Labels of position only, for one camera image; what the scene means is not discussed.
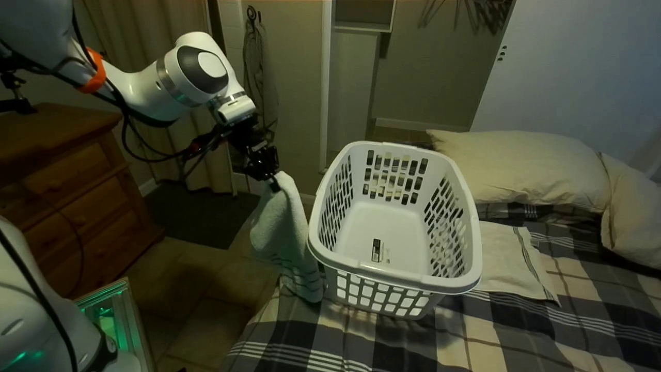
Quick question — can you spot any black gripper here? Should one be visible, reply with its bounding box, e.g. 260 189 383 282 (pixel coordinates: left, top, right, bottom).
226 114 285 198

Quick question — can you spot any beige towel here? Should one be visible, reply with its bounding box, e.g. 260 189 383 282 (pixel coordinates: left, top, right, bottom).
248 172 327 306

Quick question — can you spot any white plastic laundry basket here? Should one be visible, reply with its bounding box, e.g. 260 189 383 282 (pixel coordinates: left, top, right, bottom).
307 138 485 322

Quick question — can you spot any dark floor rug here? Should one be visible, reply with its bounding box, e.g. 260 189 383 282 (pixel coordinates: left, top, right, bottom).
140 179 264 253

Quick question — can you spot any beige curtain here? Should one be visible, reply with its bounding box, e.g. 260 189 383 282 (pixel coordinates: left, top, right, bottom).
71 0 241 197

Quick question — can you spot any brown wooden dresser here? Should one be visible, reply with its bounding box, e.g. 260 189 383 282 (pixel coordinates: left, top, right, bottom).
0 102 166 300

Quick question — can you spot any large beige pillow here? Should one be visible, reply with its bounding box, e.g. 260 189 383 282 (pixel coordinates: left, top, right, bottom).
425 128 614 217

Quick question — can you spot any beige flat cloth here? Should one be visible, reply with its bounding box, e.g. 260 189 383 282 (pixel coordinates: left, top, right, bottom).
475 220 562 306

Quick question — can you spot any plaid bed blanket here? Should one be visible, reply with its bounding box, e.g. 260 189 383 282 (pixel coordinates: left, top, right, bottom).
226 200 661 372

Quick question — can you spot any white closet door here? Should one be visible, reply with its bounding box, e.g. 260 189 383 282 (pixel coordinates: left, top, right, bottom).
470 0 661 166

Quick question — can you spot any small beige pillow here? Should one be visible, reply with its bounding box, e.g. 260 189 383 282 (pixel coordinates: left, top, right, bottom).
598 152 661 274

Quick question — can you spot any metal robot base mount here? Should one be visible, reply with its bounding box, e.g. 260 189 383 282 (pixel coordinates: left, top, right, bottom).
72 277 157 372

